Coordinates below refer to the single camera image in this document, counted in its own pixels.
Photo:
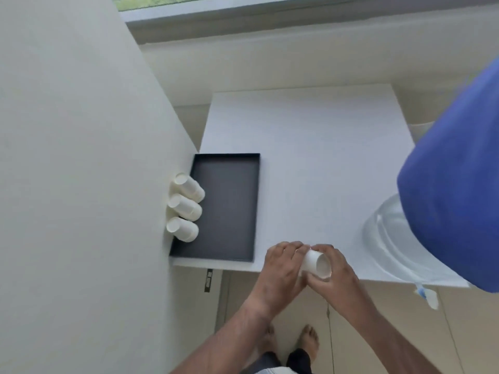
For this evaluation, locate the blue water jug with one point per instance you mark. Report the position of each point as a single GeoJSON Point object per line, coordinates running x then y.
{"type": "Point", "coordinates": [456, 198]}

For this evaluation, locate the person's left fingers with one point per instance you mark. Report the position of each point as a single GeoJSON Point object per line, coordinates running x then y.
{"type": "Point", "coordinates": [290, 249]}

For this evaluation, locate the black wall bracket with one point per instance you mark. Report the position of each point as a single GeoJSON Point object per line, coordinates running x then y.
{"type": "Point", "coordinates": [209, 280]}

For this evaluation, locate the blue and white dispenser tap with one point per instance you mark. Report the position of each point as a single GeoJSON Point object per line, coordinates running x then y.
{"type": "Point", "coordinates": [428, 296]}

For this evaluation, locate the grey window frame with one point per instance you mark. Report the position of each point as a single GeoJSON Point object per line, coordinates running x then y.
{"type": "Point", "coordinates": [241, 13]}

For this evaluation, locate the person's right hand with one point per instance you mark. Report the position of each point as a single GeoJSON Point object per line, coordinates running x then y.
{"type": "Point", "coordinates": [342, 282]}

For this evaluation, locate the person's foot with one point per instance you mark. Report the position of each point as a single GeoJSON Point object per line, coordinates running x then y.
{"type": "Point", "coordinates": [308, 340]}
{"type": "Point", "coordinates": [269, 338]}

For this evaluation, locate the white paper cup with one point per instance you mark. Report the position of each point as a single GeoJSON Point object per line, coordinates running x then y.
{"type": "Point", "coordinates": [315, 264]}
{"type": "Point", "coordinates": [186, 208]}
{"type": "Point", "coordinates": [191, 187]}
{"type": "Point", "coordinates": [184, 228]}

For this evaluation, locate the person's left hand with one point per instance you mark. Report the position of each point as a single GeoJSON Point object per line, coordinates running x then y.
{"type": "Point", "coordinates": [278, 274]}

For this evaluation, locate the person's dark trousers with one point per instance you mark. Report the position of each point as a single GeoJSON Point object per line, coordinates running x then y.
{"type": "Point", "coordinates": [298, 362]}

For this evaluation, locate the person's right foot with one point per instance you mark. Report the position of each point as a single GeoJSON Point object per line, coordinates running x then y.
{"type": "Point", "coordinates": [308, 340]}

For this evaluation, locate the person's right forearm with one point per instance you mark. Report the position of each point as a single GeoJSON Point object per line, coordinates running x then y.
{"type": "Point", "coordinates": [382, 338]}

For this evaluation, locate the person's left foot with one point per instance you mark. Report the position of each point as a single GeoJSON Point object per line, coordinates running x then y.
{"type": "Point", "coordinates": [269, 338]}

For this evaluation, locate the person's right thumb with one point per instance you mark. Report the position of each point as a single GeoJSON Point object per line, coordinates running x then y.
{"type": "Point", "coordinates": [317, 281]}

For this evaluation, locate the person's left forearm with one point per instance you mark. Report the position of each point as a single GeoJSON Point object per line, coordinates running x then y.
{"type": "Point", "coordinates": [230, 338]}

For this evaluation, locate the black rectangular tray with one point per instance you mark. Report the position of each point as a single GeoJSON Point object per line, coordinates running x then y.
{"type": "Point", "coordinates": [230, 206]}

